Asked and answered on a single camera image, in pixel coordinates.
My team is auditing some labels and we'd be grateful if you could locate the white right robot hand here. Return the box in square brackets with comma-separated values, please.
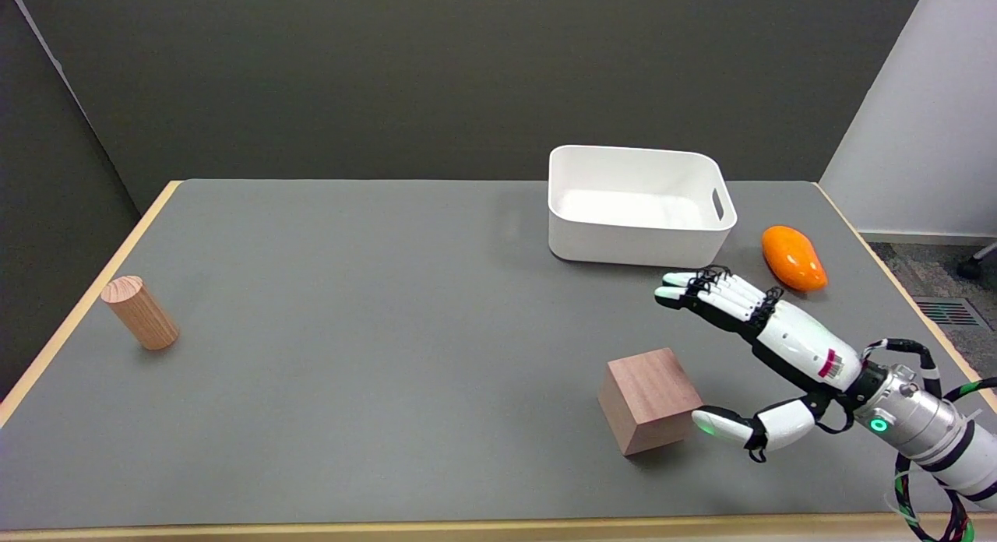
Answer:
[654, 266, 888, 463]

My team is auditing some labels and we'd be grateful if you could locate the wooden cube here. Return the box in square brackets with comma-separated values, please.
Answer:
[598, 347, 705, 456]

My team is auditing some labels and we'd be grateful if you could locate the orange mango toy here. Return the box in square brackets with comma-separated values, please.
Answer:
[761, 225, 828, 293]

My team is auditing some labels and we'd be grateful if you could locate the floor vent grille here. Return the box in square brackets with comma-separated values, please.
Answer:
[913, 296, 992, 329]

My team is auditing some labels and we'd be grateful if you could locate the white plastic bin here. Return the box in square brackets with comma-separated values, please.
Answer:
[548, 145, 738, 269]

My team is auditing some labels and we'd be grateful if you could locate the black chair caster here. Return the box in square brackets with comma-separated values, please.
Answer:
[956, 242, 997, 281]

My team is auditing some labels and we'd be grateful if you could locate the wooden cylinder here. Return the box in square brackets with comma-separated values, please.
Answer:
[100, 276, 179, 351]

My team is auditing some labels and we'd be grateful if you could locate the black green robot cable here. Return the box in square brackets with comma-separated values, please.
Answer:
[860, 338, 997, 542]

